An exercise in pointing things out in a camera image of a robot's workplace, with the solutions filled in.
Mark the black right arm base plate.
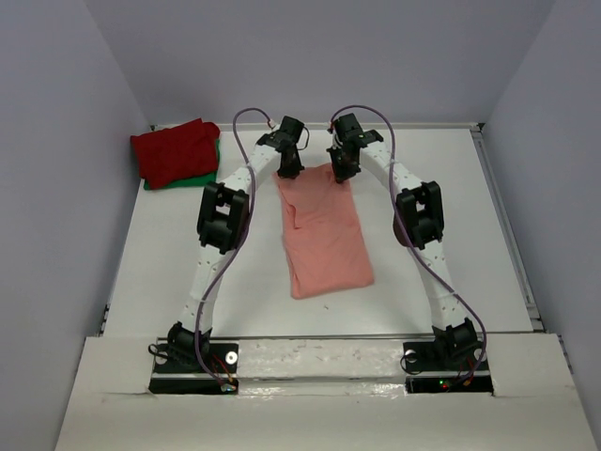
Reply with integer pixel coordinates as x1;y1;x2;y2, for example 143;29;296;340
399;341;494;395

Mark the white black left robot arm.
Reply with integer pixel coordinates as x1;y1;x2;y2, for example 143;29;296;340
166;116;306;380

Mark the aluminium table edge rail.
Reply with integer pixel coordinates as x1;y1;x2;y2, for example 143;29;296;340
470;123;547;333

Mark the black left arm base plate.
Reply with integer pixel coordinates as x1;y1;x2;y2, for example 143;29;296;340
147;341;239;396

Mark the salmon pink t-shirt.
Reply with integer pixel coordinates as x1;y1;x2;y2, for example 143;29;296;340
274;164;375;300

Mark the folded green t-shirt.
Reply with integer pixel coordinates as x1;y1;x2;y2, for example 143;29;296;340
143;138;221;191

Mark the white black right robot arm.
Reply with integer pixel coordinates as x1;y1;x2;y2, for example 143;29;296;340
328;107;487;383

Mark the folded dark red t-shirt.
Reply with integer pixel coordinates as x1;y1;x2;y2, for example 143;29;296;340
130;118;221;190

